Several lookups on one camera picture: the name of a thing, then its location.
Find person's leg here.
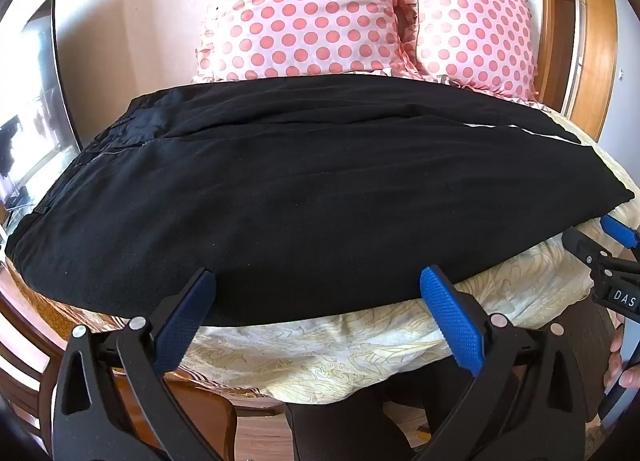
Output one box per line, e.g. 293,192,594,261
285,381,436,461

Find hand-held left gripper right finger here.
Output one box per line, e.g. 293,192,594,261
419,266,588,461

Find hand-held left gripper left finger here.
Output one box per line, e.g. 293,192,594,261
51,268,236,461

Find wooden door frame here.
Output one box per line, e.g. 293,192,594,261
536,0,553,96

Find person's right hand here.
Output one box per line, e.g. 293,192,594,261
604,328,640,392

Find large pink polka dot pillow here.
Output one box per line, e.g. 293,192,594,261
192,0,421,84

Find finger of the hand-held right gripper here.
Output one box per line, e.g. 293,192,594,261
561,228,618,284
600,215,640,262

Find small pink polka dot pillow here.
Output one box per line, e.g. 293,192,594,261
392,0,543,104

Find cream patterned bedsheet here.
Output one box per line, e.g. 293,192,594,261
10,103,640,409

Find black pants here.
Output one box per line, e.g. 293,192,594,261
5,73,636,328

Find wooden bed frame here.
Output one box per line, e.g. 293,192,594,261
0,261,286,461

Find wooden door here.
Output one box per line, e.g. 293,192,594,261
542,0,576,114

